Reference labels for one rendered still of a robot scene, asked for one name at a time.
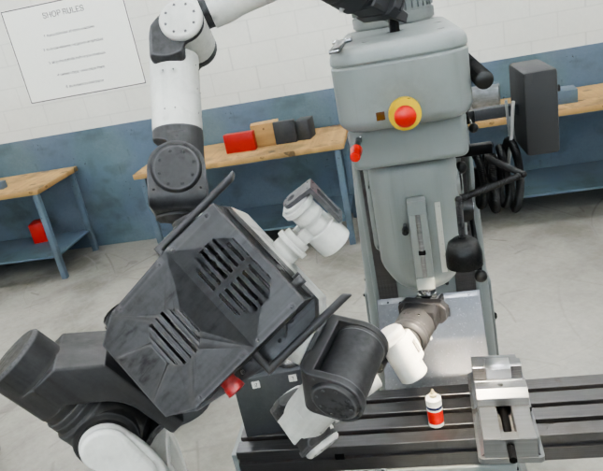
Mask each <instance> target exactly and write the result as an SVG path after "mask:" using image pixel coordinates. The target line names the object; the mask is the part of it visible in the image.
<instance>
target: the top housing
mask: <svg viewBox="0 0 603 471"><path fill-rule="evenodd" d="M399 30H400V31H398V32H392V33H390V30H389V27H386V28H381V29H375V30H368V31H356V32H352V33H349V34H347V35H345V36H344V37H343V39H345V38H347V37H350V36H351V37H352V41H351V42H346V44H345V45H344V47H343V48H342V50H341V52H340V53H336V54H331V55H330V59H329V60H330V66H331V67H332V68H331V74H332V80H333V86H334V92H335V97H336V103H337V114H338V119H339V123H340V125H341V126H342V127H343V128H344V129H346V130H348V131H351V132H368V131H375V130H380V129H387V128H393V125H392V124H391V123H390V120H389V107H390V105H391V104H392V103H393V102H394V100H395V99H397V98H398V97H402V96H409V97H412V98H414V99H415V100H416V101H417V102H418V103H419V105H420V107H421V110H422V117H421V120H420V121H419V123H424V122H430V121H441V120H447V119H451V118H455V117H458V116H460V115H462V114H464V113H466V112H467V111H468V110H469V109H470V108H471V105H472V100H473V99H472V88H471V76H470V65H469V55H468V45H467V34H466V32H465V31H464V30H463V29H461V28H460V27H458V26H457V25H455V24H454V23H452V22H451V21H449V20H447V19H446V18H444V17H432V18H429V19H426V20H422V21H416V22H411V23H406V24H401V25H399ZM382 111H384V115H385V120H384V121H377V117H376V112H382Z"/></svg>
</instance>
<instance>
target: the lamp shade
mask: <svg viewBox="0 0 603 471"><path fill-rule="evenodd" d="M445 257H446V265H447V268H448V269H449V270H451V271H453V272H459V273H466V272H472V271H475V270H478V269H480V268H481V267H482V266H483V256H482V249H481V246H480V244H479V241H478V239H477V238H475V237H473V236H471V235H465V236H464V237H459V235H457V236H455V237H454V238H452V239H451V240H449V241H448V244H447V248H446V252H445Z"/></svg>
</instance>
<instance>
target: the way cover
mask: <svg viewBox="0 0 603 471"><path fill-rule="evenodd" d="M468 293H469V294H468ZM463 297H464V298H463ZM467 297H468V298H467ZM405 298H406V297H400V298H391V299H381V300H377V306H378V314H379V322H380V330H382V329H383V328H385V327H386V326H388V325H391V324H394V323H395V321H396V319H397V317H398V316H399V311H398V306H399V304H398V303H399V302H402V301H403V300H404V299H405ZM395 299H396V300H395ZM470 299H471V300H470ZM451 300H452V301H451ZM444 302H445V303H447V304H448V305H449V308H450V309H451V316H450V317H448V319H447V320H446V321H445V322H443V323H439V324H438V327H437V329H436V331H434V333H433V334H432V337H433V338H432V340H431V341H430V340H429V342H428V344H427V346H426V348H425V350H424V356H423V358H422V360H423V361H424V364H425V365H426V367H427V371H426V373H425V375H424V376H423V377H422V378H420V379H419V380H417V381H415V382H413V383H411V384H403V383H402V382H401V381H400V379H399V377H398V376H397V374H396V373H395V371H394V369H393V368H392V367H391V365H390V364H389V362H388V364H387V365H386V366H385V368H384V376H385V390H392V389H408V388H419V387H420V388H421V387H427V386H428V387H434V386H446V385H459V384H468V380H467V373H469V372H472V371H471V370H472V366H471V357H476V356H489V351H488V346H487V340H486V333H485V327H484V319H483V312H482V305H481V292H480V290H473V291H463V292H454V293H444ZM476 303H477V304H476ZM459 308H460V310H459ZM390 309H391V310H390ZM463 313H465V314H463ZM470 313H471V314H470ZM457 314H458V316H457ZM388 315H389V316H388ZM460 315H462V316H460ZM463 316H464V317H463ZM459 323H461V324H459ZM462 323H463V324H462ZM464 326H465V327H464ZM461 330H462V331H461ZM454 334H455V335H454ZM463 336H464V337H463ZM473 336H474V337H473ZM471 337H472V339H471ZM461 339H462V340H461ZM477 341H478V343H477ZM455 342H456V343H455ZM481 342H482V343H481ZM435 344H436V346H435ZM450 344H451V345H450ZM459 347H460V348H459ZM461 347H462V348H461ZM448 352H449V353H450V354H449V353H448ZM426 353H427V354H426ZM459 353H460V354H459ZM447 355H448V356H447ZM449 355H450V356H449ZM453 355H454V356H455V357H454V356H453ZM435 357H436V358H435ZM462 362H463V363H462ZM440 365H441V366H440ZM389 366H390V367H389ZM390 368H391V369H390ZM446 369H447V371H446ZM453 370H454V371H453ZM441 373H444V374H445V375H444V374H443V375H442V374H441ZM462 374H463V375H462ZM443 376H444V377H443ZM431 377H432V378H431ZM447 380H448V381H447ZM457 380H458V381H457ZM447 382H448V383H447ZM454 382H455V383H454ZM396 384H397V385H396ZM432 384H433V385H434V386H433V385H432ZM425 385H426V386H425ZM402 387H403V388H402ZM405 387H406V388H405Z"/></svg>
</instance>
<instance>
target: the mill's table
mask: <svg viewBox="0 0 603 471"><path fill-rule="evenodd" d="M525 381H526V385H527V389H528V394H529V399H530V403H531V406H532V411H533V413H534V416H535V420H536V424H537V427H538V433H539V436H540V440H541V444H542V447H543V450H544V454H545V461H549V460H567V459H586V458H603V374H597V375H585V376H572V377H560V378H535V379H526V380H525ZM431 389H433V390H434V392H435V393H437V394H439V395H440V396H441V403H442V409H443V417H444V425H443V426H442V427H440V428H433V427H431V426H430V425H429V423H428V417H427V410H426V402H425V397H426V396H427V395H428V394H429V393H430V392H431ZM332 425H333V426H334V428H335V429H336V431H337V433H338V439H337V440H336V442H335V443H333V444H332V445H331V446H329V448H328V449H326V450H324V451H323V452H322V453H321V454H320V455H317V456H316V457H315V458H313V459H308V458H307V456H306V457H303V458H302V457H301V456H300V454H299V452H300V451H301V450H300V449H299V448H298V446H297V445H294V444H293V443H292V441H291V440H290V438H289V437H288V436H287V435H286V434H285V432H284V431H282V432H276V433H272V434H266V435H257V436H251V437H247V435H246V431H245V427H244V424H243V422H242V424H241V427H240V430H239V433H238V436H237V441H236V444H235V446H234V449H233V452H232V459H233V462H234V466H235V469H236V471H343V470H362V469H381V468H399V467H418V466H437V465H456V464H480V462H479V458H478V451H477V444H476V437H475V430H474V422H473V415H472V408H471V402H470V394H469V388H468V384H459V385H446V386H434V387H421V388H408V389H395V390H383V391H375V392H373V393H372V394H371V395H369V397H368V398H367V399H366V408H365V410H364V413H363V415H362V416H361V417H360V418H359V419H357V420H355V421H339V422H338V423H333V424H332Z"/></svg>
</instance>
